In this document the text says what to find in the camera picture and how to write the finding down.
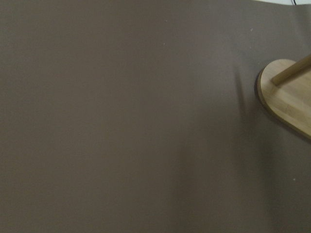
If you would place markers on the wooden cup rack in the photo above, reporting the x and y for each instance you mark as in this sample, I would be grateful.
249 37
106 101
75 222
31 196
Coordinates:
284 90

